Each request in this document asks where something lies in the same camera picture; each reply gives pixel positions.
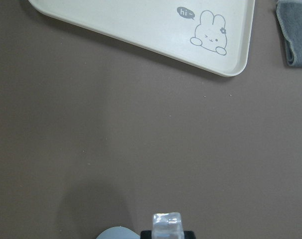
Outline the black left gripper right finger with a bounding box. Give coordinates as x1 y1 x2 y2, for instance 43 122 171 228
184 231 196 239

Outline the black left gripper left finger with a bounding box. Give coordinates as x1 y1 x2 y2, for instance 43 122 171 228
140 230 152 239

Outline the light blue plastic cup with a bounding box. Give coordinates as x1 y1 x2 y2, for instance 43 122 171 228
96 226 140 239

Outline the cream rabbit tray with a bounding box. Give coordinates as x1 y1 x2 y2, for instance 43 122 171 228
31 0 255 77

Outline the grey folded cloth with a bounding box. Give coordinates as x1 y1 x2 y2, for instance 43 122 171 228
276 0 302 67

